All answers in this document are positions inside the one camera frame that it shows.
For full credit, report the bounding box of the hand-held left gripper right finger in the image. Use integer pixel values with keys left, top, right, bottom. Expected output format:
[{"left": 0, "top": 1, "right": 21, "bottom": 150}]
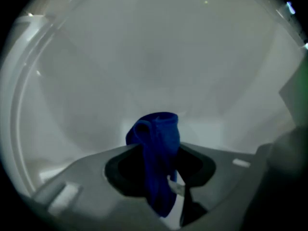
[{"left": 177, "top": 141, "right": 262, "bottom": 228}]

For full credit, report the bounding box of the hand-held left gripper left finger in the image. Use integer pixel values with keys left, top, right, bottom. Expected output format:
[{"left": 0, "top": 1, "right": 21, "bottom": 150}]
[{"left": 31, "top": 142, "right": 170, "bottom": 231}]

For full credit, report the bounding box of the blue cloth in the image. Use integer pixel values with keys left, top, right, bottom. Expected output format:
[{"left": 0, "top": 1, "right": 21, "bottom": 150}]
[{"left": 125, "top": 111, "right": 186, "bottom": 218}]

